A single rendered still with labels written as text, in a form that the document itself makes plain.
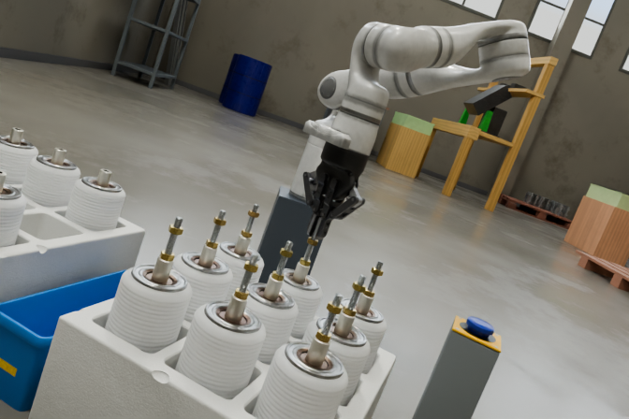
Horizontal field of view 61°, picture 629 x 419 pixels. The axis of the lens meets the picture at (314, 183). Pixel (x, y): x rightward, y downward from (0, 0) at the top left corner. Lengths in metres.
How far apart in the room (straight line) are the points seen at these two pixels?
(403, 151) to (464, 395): 6.71
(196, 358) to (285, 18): 8.68
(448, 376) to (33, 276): 0.66
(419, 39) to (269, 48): 8.35
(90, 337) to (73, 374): 0.06
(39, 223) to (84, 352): 0.42
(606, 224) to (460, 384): 5.79
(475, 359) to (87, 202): 0.72
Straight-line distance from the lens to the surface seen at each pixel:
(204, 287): 0.82
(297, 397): 0.65
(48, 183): 1.15
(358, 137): 0.84
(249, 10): 9.27
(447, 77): 1.13
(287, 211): 1.31
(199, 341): 0.69
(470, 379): 0.82
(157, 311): 0.73
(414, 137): 7.46
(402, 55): 0.84
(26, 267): 0.95
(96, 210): 1.08
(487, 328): 0.82
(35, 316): 0.96
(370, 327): 0.86
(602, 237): 6.55
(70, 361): 0.77
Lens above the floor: 0.55
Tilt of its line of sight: 8 degrees down
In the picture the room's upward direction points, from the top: 20 degrees clockwise
